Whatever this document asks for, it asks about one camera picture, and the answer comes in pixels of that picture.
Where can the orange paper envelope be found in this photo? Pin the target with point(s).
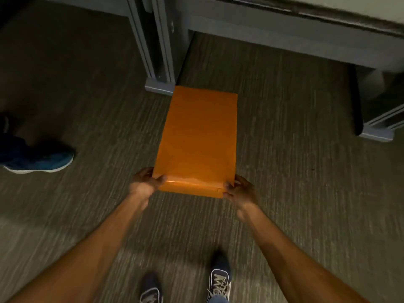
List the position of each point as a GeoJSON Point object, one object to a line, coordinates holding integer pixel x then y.
{"type": "Point", "coordinates": [198, 138]}

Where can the person's dark sneaker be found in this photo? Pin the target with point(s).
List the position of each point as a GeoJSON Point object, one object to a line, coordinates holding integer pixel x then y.
{"type": "Point", "coordinates": [220, 276]}
{"type": "Point", "coordinates": [151, 288]}

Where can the person's right thumb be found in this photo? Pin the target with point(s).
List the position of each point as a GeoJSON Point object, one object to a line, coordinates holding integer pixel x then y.
{"type": "Point", "coordinates": [228, 189]}

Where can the person's right dark sneaker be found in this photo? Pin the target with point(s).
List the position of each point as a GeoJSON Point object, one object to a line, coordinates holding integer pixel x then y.
{"type": "Point", "coordinates": [220, 276]}

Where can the person's left thumb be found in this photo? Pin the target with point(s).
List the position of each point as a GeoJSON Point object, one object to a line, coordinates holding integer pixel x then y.
{"type": "Point", "coordinates": [159, 180]}

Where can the person's right forearm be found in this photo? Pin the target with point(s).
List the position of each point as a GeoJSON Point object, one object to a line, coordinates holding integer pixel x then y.
{"type": "Point", "coordinates": [293, 258]}

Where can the person's left dark sneaker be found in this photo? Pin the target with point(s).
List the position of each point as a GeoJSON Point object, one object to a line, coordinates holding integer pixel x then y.
{"type": "Point", "coordinates": [151, 288]}

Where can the grey desk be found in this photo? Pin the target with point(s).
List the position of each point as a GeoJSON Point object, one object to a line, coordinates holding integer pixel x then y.
{"type": "Point", "coordinates": [284, 34]}

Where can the person's left hand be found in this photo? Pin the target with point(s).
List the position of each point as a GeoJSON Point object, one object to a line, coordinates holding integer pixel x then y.
{"type": "Point", "coordinates": [142, 186]}

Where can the person's right hand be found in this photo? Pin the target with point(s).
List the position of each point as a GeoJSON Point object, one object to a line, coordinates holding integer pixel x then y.
{"type": "Point", "coordinates": [243, 195]}

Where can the person's left forearm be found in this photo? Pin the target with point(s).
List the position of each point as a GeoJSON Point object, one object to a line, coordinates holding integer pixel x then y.
{"type": "Point", "coordinates": [91, 252]}

